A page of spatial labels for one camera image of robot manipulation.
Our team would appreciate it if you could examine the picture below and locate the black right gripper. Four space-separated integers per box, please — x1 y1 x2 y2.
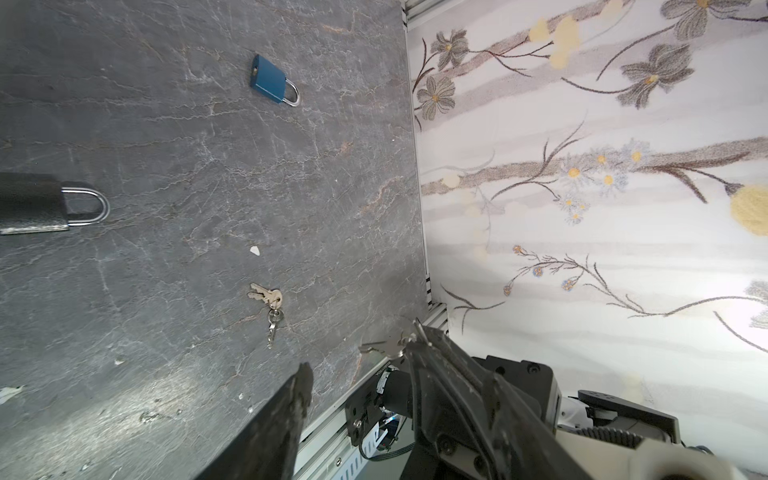
378 324 589 479

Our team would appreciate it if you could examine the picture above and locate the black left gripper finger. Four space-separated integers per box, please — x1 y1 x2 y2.
197 362 313 480

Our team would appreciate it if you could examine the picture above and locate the black padlock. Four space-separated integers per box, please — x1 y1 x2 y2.
1 172 111 235

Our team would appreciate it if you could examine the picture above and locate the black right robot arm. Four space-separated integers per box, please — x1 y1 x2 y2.
344 326 744 479

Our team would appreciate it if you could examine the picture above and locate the brass and silver key bunch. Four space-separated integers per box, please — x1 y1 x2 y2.
248 283 284 349

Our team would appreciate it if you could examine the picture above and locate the blue padlock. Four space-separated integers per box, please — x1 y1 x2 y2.
249 55 301 107

